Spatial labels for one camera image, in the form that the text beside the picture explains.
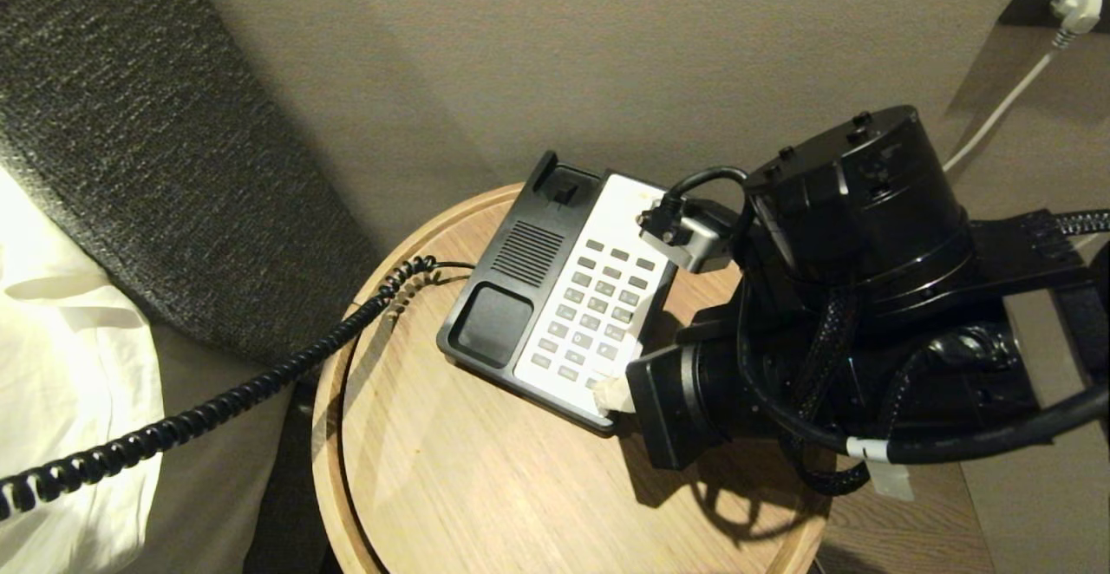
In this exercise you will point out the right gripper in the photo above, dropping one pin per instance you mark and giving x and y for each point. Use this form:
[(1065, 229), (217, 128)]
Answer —
[(672, 401)]

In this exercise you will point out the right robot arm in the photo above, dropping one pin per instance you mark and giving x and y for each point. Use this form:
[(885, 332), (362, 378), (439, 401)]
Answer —
[(876, 201)]

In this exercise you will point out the black and white desk phone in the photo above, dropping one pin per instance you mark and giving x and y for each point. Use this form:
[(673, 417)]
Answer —
[(520, 253)]

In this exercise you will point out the round wooden side table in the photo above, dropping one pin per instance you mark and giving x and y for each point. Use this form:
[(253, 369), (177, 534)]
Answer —
[(486, 487)]

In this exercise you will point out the beige bed sheet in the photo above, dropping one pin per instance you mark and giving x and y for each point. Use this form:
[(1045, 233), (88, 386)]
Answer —
[(208, 470)]

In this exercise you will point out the grey fabric headboard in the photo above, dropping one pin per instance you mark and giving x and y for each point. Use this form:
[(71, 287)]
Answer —
[(147, 123)]

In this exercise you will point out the white bed sheet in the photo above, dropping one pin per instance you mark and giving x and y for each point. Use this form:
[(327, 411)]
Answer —
[(61, 366)]

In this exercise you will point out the white power plug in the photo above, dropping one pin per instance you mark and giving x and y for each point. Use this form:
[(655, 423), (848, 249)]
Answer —
[(1078, 3)]

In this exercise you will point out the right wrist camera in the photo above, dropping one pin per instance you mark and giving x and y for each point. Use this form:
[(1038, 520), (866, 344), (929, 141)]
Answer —
[(694, 240)]

